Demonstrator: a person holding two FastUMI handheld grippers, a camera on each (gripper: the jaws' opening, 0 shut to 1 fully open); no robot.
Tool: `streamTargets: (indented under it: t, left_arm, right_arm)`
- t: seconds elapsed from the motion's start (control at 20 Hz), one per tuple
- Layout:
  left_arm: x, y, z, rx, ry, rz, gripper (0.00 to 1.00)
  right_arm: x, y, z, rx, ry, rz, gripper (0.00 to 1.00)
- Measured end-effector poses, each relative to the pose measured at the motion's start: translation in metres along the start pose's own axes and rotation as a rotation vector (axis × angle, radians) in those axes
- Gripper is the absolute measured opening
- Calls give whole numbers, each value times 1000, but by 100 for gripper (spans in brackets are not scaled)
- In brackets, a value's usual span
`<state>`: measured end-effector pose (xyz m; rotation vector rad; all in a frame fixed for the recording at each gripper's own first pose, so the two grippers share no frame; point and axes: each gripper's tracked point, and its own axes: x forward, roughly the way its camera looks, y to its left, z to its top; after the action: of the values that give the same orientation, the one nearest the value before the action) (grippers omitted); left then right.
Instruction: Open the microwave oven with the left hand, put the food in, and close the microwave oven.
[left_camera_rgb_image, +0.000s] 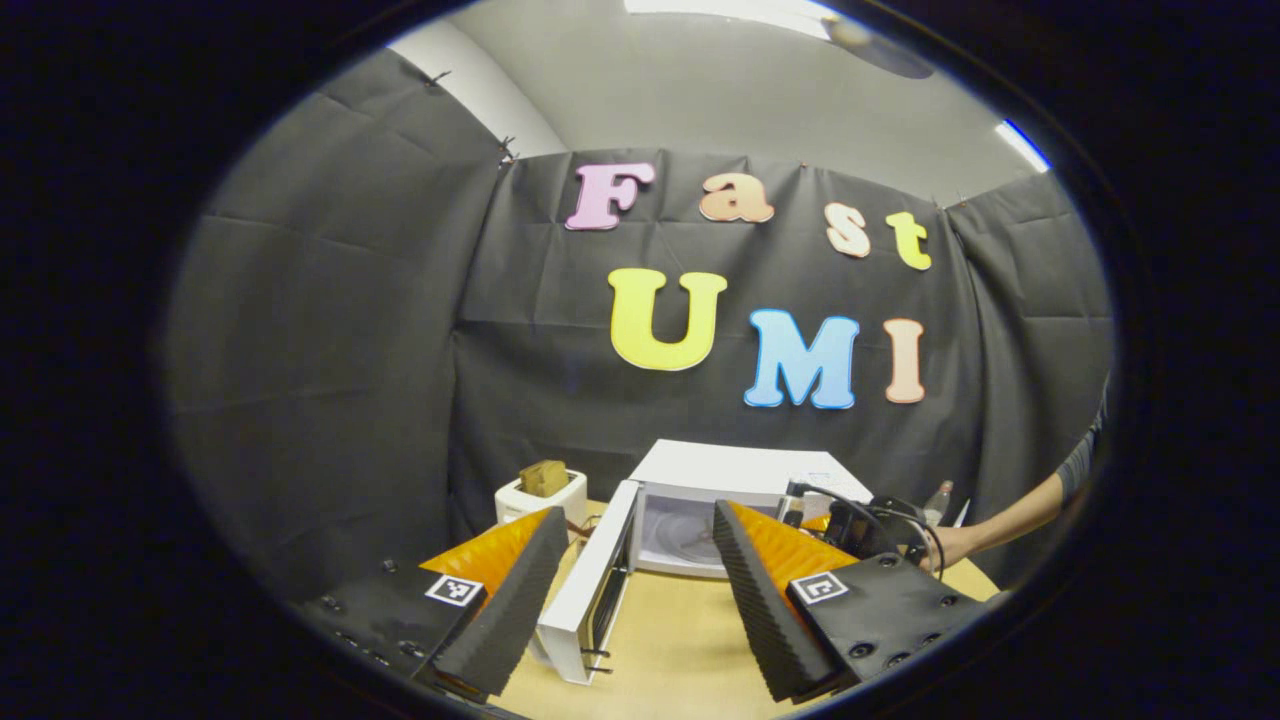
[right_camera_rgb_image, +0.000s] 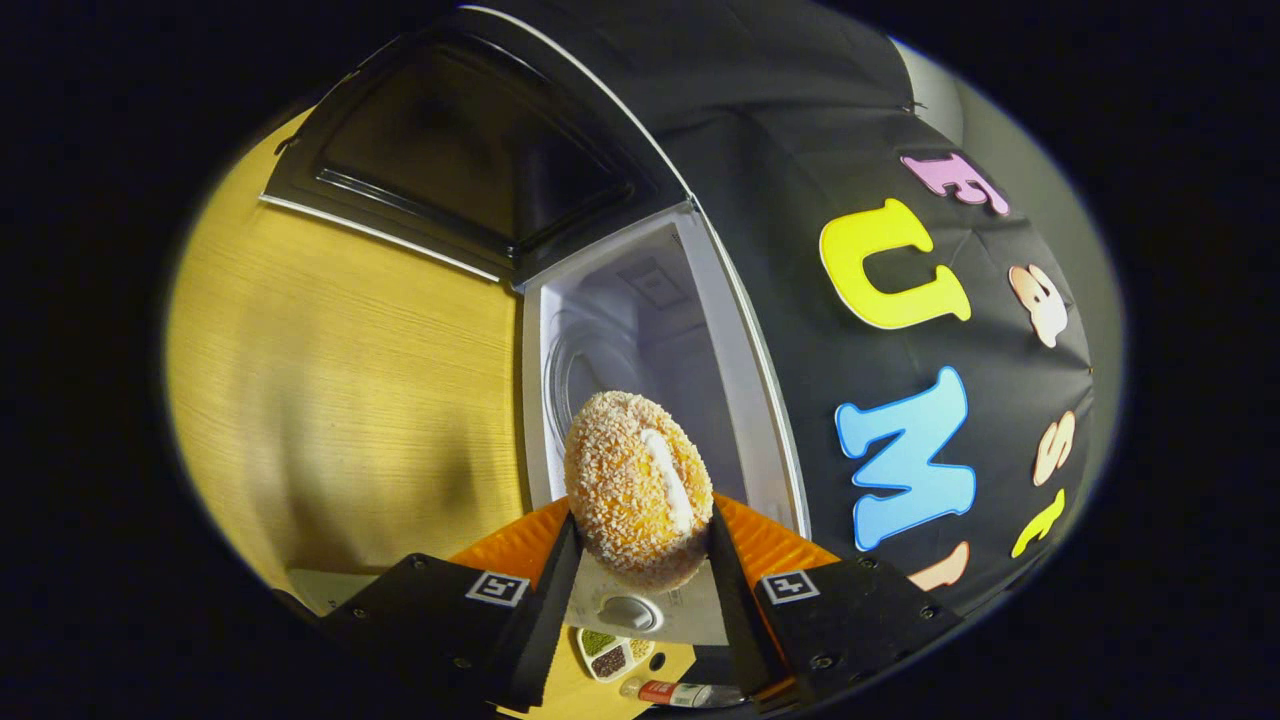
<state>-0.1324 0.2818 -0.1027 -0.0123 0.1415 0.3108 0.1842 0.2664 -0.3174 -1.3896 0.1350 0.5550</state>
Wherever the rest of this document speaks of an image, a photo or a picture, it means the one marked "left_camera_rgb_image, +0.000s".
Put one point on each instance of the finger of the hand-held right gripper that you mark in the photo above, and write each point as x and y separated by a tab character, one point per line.
815	522

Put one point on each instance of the clear bottle with red label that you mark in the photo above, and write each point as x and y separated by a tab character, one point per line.
940	500

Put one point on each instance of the large ceiling light panel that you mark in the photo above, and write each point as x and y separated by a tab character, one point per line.
730	12

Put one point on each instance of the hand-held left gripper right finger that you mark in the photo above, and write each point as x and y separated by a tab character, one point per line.
765	610

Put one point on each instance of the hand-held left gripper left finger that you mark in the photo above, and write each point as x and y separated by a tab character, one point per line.
515	610

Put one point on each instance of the small ceiling light panel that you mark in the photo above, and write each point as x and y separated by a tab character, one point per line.
1022	145

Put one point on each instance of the black backdrop cloth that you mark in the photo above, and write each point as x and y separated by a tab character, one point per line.
330	350

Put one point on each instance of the brown bread slice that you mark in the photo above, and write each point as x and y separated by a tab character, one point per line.
545	478

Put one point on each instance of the white microwave oven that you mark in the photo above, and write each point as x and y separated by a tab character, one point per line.
720	465

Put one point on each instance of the white toaster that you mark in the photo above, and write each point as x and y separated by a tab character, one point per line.
515	510

